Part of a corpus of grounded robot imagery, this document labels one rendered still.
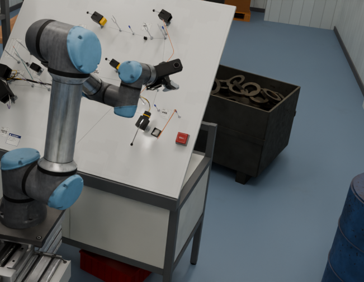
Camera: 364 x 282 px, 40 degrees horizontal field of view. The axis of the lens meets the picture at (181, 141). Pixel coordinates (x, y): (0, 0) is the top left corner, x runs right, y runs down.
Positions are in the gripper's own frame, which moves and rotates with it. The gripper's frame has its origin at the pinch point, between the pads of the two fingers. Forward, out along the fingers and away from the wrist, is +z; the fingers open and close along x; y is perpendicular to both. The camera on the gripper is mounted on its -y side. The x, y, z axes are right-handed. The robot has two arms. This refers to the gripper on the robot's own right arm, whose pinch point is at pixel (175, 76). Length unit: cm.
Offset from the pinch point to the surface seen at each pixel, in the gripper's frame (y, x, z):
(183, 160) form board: 24, 30, 36
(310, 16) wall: 17, -198, 805
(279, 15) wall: 70, -220, 790
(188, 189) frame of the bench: 33, 44, 52
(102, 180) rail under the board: 63, 26, 25
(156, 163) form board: 36, 27, 33
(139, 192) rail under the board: 47, 38, 27
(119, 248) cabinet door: 78, 62, 44
